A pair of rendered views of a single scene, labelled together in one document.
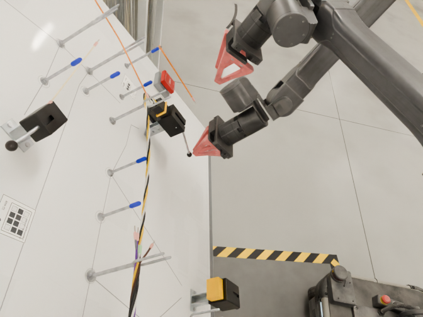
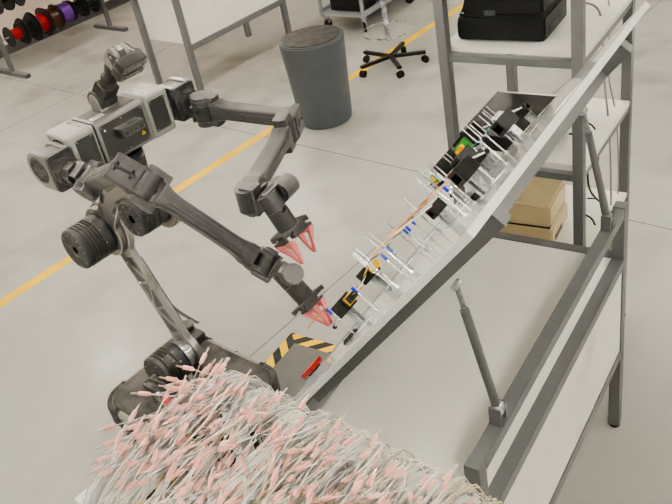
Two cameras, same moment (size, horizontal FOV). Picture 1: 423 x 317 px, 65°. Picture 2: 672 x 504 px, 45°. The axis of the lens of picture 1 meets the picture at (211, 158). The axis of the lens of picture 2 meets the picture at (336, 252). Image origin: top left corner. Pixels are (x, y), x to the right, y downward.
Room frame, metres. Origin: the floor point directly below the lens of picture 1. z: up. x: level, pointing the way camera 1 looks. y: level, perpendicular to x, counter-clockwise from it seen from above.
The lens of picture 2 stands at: (1.63, 1.47, 2.45)
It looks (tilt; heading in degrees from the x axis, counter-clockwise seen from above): 33 degrees down; 232
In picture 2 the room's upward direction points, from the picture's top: 12 degrees counter-clockwise
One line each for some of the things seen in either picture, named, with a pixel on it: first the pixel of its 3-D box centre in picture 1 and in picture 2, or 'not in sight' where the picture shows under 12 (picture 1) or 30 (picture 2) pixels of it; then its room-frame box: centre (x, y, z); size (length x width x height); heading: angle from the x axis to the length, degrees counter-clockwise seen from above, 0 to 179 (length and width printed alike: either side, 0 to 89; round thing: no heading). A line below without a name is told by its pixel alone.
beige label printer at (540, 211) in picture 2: not in sight; (520, 207); (-0.56, -0.12, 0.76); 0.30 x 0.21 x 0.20; 107
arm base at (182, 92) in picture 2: not in sight; (192, 102); (0.31, -0.79, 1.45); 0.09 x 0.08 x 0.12; 6
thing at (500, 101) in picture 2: not in sight; (520, 122); (-0.61, -0.14, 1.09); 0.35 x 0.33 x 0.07; 13
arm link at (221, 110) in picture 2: not in sight; (243, 117); (0.31, -0.51, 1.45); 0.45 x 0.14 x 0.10; 103
